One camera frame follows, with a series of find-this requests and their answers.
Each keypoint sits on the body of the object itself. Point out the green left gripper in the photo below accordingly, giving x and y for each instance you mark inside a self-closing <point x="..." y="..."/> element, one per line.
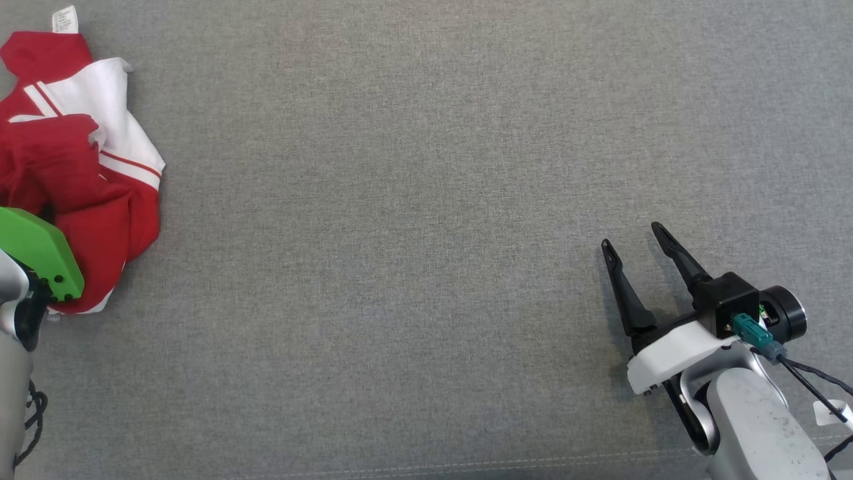
<point x="36" y="250"/>

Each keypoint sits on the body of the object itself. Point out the grey fabric sofa cushion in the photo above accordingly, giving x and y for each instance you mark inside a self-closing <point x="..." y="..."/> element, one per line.
<point x="426" y="200"/>

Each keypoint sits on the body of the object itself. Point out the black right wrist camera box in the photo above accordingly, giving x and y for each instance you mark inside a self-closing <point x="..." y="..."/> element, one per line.
<point x="726" y="296"/>

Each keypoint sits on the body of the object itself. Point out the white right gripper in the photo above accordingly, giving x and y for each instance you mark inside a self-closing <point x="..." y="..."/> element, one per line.
<point x="673" y="353"/>

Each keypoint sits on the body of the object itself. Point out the red white t-shirt with label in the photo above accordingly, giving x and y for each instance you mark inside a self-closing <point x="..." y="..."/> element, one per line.
<point x="100" y="220"/>

